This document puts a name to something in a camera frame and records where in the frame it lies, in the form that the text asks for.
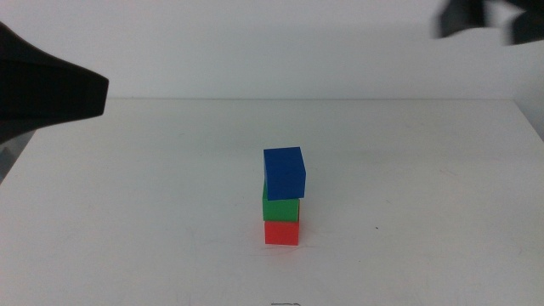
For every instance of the blue cube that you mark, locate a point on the blue cube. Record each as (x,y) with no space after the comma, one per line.
(285,174)

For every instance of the red cube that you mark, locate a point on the red cube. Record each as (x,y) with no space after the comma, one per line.
(281,233)

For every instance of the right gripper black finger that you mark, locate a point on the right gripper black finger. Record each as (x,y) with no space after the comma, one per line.
(461,17)
(527,27)

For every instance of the green cube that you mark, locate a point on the green cube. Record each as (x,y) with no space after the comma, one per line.
(280,210)

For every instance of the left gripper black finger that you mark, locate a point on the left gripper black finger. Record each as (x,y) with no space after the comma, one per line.
(42,89)

